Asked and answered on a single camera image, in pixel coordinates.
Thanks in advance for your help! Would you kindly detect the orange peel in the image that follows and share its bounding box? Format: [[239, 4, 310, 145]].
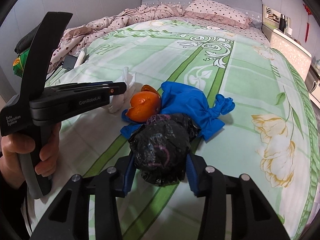
[[125, 85, 161, 123]]

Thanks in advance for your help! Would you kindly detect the black plastic bag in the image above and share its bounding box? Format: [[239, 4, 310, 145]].
[[129, 114, 201, 186]]

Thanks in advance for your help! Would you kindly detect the blue rubber glove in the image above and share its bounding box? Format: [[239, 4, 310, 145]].
[[120, 81, 235, 141]]

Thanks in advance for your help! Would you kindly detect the person's left hand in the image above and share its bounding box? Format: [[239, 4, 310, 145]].
[[0, 122, 62, 189]]

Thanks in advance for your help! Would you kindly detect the green patterned cushion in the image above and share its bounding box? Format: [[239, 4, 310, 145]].
[[13, 48, 29, 77]]

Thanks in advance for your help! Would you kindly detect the black power adapter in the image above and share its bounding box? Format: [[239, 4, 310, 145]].
[[62, 55, 78, 71]]

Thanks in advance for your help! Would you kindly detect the white charger box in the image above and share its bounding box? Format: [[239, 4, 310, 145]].
[[74, 50, 86, 68]]

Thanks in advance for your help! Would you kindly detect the black cloth on cushion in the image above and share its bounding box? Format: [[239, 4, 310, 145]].
[[14, 24, 40, 54]]

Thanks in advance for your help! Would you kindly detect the small white tissue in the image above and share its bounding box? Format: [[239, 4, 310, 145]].
[[107, 66, 137, 114]]

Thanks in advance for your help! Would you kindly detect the pink polka dot duvet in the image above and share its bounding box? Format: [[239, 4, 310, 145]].
[[48, 4, 183, 74]]

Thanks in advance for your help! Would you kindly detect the green floral bedspread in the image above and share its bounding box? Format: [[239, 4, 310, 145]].
[[25, 20, 319, 239]]

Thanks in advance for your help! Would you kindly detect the white bedside cabinet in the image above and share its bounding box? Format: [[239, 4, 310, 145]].
[[262, 4, 311, 81]]

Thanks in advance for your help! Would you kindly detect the pink polka dot pillow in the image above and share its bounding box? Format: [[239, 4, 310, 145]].
[[183, 0, 252, 29]]

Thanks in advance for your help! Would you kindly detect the black thermos bottle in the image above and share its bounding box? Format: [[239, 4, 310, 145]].
[[279, 14, 286, 33]]

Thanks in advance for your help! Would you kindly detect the right red knot decoration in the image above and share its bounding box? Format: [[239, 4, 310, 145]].
[[303, 3, 312, 43]]

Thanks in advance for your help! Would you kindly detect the black cable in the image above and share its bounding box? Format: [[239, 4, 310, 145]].
[[44, 61, 65, 83]]

